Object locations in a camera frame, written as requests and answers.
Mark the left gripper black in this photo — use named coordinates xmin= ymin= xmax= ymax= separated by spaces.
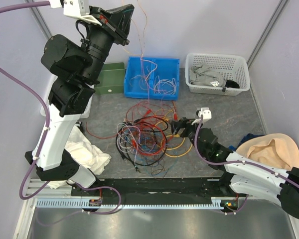
xmin=82 ymin=4 xmax=136 ymax=83

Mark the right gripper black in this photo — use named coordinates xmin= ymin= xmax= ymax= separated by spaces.
xmin=168 ymin=117 xmax=205 ymax=156

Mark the pink orange thin wire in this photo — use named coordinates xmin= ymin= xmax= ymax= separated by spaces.
xmin=122 ymin=0 xmax=157 ymax=100

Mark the white thin cable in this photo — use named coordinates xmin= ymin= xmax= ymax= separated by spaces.
xmin=153 ymin=77 xmax=178 ymax=96

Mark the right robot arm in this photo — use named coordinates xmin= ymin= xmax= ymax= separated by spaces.
xmin=170 ymin=108 xmax=299 ymax=219

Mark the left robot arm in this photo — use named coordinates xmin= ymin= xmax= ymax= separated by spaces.
xmin=25 ymin=0 xmax=135 ymax=196

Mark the grey adidas sweatshirt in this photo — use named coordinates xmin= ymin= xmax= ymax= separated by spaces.
xmin=189 ymin=64 xmax=226 ymax=87

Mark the blue divided plastic bin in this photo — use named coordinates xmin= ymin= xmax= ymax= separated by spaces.
xmin=124 ymin=56 xmax=180 ymax=101

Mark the white basket with clothes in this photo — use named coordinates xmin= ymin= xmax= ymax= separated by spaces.
xmin=185 ymin=53 xmax=250 ymax=96

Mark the black cloth in basket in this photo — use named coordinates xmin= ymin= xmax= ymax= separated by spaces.
xmin=225 ymin=80 xmax=240 ymax=89

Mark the green plastic box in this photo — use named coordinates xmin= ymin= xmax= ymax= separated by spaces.
xmin=94 ymin=62 xmax=125 ymax=95

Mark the blue cloth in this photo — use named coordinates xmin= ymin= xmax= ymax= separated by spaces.
xmin=229 ymin=133 xmax=264 ymax=151

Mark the empty white basket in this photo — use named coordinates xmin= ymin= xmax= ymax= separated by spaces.
xmin=40 ymin=97 xmax=93 ymax=119

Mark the beige bucket hat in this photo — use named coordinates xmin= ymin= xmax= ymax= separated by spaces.
xmin=236 ymin=133 xmax=299 ymax=170

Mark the white cloth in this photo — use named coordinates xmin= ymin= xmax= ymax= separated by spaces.
xmin=48 ymin=121 xmax=112 ymax=190

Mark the yellow ethernet cable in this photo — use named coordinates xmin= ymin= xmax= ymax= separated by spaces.
xmin=160 ymin=119 xmax=194 ymax=158

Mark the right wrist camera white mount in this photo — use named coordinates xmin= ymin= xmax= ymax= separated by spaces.
xmin=191 ymin=107 xmax=212 ymax=125

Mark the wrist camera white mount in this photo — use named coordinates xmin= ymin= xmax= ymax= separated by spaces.
xmin=191 ymin=107 xmax=212 ymax=125
xmin=49 ymin=0 xmax=102 ymax=26

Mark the tangled cable pile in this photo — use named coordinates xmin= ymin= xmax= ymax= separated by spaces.
xmin=114 ymin=99 xmax=194 ymax=178

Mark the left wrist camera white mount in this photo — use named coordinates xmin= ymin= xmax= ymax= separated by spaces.
xmin=49 ymin=0 xmax=102 ymax=26

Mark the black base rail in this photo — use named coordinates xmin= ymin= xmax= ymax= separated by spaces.
xmin=70 ymin=177 xmax=240 ymax=207

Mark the left grey aluminium post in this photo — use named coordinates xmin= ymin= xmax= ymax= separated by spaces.
xmin=23 ymin=0 xmax=68 ymax=66

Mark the light blue cable duct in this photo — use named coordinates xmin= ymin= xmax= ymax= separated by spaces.
xmin=35 ymin=198 xmax=224 ymax=210

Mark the red thin wire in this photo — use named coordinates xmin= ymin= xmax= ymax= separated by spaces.
xmin=85 ymin=121 xmax=120 ymax=140

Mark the grey aluminium corner post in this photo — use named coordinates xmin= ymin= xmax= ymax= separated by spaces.
xmin=247 ymin=0 xmax=290 ymax=68

